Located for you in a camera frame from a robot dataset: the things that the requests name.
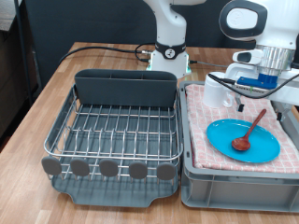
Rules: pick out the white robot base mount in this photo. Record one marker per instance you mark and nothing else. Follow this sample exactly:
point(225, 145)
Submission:
point(174, 67)

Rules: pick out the reddish brown wooden spoon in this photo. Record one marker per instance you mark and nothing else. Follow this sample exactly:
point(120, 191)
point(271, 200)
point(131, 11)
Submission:
point(241, 143)

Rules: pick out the pink checkered dish cloth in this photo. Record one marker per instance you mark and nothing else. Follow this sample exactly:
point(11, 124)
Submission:
point(211, 146)

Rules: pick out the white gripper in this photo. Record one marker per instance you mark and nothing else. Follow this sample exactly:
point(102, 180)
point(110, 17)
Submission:
point(288, 93)

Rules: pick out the dark grey cutlery caddy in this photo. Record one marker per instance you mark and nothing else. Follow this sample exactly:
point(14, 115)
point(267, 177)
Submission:
point(124, 90)

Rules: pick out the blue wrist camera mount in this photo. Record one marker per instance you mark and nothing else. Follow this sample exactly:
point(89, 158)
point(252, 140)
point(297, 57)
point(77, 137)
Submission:
point(258, 81)

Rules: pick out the grey plastic drain tray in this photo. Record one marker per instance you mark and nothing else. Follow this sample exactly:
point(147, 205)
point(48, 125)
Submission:
point(109, 194)

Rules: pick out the blue plastic plate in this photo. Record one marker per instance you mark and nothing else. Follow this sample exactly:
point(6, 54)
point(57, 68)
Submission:
point(264, 146)

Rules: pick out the white plastic mug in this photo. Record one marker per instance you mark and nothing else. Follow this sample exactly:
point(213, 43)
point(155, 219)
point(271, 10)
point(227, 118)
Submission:
point(213, 95)

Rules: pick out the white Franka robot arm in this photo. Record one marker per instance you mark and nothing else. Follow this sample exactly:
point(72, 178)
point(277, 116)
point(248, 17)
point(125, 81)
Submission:
point(280, 25)

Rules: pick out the black metal pole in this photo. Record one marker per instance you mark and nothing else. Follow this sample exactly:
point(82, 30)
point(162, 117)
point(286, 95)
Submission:
point(23, 56)

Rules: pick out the grey plastic crate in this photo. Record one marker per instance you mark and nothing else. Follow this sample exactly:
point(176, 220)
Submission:
point(233, 191)

